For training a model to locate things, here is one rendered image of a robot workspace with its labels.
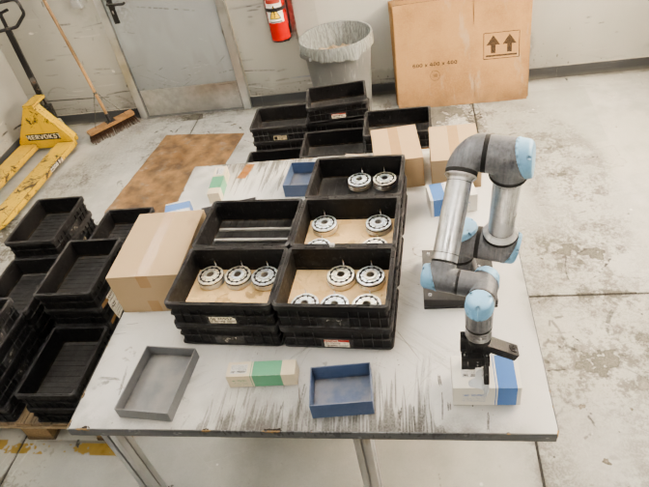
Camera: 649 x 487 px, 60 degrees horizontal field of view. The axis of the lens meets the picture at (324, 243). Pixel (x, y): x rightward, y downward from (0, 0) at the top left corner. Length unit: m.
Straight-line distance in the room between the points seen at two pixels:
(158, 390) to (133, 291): 0.44
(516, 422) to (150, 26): 4.33
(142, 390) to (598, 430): 1.84
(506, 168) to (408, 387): 0.76
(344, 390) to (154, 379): 0.70
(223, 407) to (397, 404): 0.58
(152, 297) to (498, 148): 1.43
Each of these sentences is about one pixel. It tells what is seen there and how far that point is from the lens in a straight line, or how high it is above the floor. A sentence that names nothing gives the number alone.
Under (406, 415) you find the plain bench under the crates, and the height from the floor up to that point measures 0.70.
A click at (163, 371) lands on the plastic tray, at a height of 0.70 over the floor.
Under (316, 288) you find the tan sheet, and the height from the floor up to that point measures 0.83.
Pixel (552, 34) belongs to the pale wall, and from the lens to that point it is 5.07.
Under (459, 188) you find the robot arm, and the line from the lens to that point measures 1.71.
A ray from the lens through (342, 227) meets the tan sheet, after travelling 2.32.
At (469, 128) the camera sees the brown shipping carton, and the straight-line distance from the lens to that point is 2.82.
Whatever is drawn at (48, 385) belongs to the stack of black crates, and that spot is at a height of 0.27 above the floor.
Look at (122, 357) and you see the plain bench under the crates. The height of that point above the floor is 0.70.
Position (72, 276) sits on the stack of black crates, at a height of 0.49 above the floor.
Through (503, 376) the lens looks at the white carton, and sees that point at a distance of 1.83.
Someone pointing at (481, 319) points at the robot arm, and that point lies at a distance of 1.59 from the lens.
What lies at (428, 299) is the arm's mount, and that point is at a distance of 2.10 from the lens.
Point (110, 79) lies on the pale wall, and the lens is 5.67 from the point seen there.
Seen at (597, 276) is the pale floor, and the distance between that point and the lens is 3.32.
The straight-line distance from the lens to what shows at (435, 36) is 4.73.
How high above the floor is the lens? 2.29
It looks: 40 degrees down
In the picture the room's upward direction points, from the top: 12 degrees counter-clockwise
